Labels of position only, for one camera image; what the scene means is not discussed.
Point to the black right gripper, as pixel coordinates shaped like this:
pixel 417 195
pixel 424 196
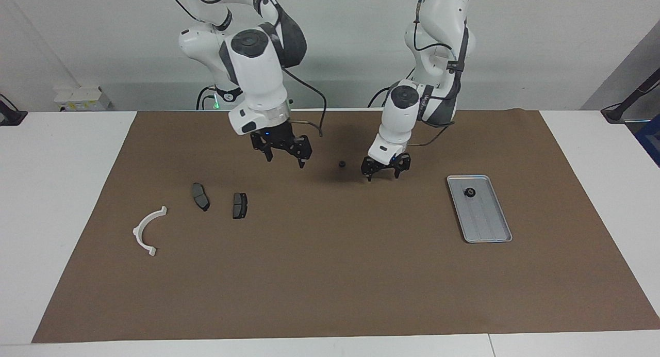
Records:
pixel 273 136

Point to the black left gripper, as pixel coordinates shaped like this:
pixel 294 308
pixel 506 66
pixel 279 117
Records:
pixel 388 162

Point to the large black bearing gear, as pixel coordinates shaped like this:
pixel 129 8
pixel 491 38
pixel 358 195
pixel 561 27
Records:
pixel 469 192

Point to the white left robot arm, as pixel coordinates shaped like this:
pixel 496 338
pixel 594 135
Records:
pixel 402 114

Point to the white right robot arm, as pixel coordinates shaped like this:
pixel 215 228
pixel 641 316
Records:
pixel 258 73

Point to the silver metal tray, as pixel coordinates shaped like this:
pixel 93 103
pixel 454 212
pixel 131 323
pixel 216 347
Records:
pixel 484 220

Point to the dark grey short brake pad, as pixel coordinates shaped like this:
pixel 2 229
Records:
pixel 240 206

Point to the dark grey long brake pad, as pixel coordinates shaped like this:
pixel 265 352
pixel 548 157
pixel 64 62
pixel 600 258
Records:
pixel 200 197

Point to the brown table mat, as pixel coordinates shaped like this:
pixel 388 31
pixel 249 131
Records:
pixel 335 269

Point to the white curved plastic bracket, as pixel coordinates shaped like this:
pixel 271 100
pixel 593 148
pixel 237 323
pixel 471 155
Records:
pixel 137 233

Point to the white wall socket box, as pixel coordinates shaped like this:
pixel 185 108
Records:
pixel 82 96

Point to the black camera stand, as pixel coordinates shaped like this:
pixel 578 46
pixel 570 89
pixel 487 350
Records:
pixel 619 112

